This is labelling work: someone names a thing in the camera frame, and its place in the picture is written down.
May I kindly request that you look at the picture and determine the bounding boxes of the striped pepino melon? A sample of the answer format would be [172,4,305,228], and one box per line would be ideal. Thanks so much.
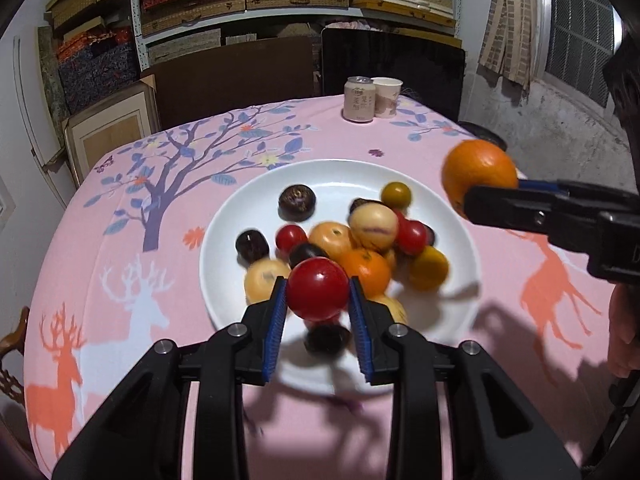
[348,203,399,252]

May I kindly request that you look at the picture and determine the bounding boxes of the black chair back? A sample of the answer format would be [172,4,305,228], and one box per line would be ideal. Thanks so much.
[320,27,466,121]

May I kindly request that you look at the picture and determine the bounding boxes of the round amber tomato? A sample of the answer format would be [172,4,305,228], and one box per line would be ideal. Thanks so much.
[407,245,450,291]

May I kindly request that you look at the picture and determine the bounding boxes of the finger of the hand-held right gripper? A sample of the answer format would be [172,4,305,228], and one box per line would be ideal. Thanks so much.
[462,185,608,253]
[516,176,640,221]

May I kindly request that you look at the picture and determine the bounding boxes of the shelf with boxes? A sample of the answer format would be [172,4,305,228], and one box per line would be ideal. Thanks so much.
[47,0,458,61]

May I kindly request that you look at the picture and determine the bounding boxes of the white boards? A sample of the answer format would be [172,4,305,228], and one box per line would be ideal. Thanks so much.
[12,35,71,206]

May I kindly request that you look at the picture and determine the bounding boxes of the carved wooden chair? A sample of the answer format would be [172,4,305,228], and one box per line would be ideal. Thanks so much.
[0,306,31,406]

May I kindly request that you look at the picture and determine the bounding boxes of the person's right hand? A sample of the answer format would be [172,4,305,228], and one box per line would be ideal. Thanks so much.
[607,285,640,378]

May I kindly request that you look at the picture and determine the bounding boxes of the framed picture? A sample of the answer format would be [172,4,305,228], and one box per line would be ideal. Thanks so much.
[62,80,160,188]

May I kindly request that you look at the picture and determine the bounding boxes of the orange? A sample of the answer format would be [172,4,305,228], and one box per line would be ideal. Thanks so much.
[441,139,519,213]
[336,248,392,298]

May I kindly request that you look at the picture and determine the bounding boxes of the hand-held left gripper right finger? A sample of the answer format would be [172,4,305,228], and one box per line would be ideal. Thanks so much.
[348,276,583,480]

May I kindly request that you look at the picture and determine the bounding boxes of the white plate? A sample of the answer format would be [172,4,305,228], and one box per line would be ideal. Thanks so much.
[199,159,482,397]

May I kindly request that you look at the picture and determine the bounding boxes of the window with mesh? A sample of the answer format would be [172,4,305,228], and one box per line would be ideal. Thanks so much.
[542,0,626,111]

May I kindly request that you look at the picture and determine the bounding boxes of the dark blue patterned boxes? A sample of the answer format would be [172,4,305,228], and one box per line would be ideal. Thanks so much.
[55,30,140,115]

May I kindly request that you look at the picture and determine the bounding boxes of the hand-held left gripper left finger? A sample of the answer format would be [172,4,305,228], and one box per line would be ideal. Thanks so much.
[52,276,288,480]

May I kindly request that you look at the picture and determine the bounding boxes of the brown board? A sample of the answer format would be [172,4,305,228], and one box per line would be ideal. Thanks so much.
[140,35,317,128]

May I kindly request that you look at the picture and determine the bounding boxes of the paper cup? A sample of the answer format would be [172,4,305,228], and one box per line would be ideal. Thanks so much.
[371,77,403,119]

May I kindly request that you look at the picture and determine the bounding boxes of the pale yellow pepino melon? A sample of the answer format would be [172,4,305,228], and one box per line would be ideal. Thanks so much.
[367,294,408,326]

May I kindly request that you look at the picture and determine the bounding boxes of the orange-yellow tomato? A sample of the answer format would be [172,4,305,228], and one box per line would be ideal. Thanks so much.
[307,221,358,261]

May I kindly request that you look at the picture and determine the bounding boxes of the olive-yellow tomato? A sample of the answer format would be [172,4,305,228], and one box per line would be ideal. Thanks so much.
[380,181,412,209]

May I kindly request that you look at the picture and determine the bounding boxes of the brick pattern curtain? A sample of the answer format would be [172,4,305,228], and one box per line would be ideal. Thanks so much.
[477,0,551,92]

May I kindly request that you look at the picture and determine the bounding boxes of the large yellow tomato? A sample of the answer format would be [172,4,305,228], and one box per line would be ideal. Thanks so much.
[244,258,292,305]

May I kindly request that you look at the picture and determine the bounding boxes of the pink deer print tablecloth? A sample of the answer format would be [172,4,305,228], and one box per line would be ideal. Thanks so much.
[22,95,640,480]

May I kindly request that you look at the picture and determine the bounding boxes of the black round stool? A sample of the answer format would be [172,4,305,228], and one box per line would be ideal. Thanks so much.
[459,120,508,151]

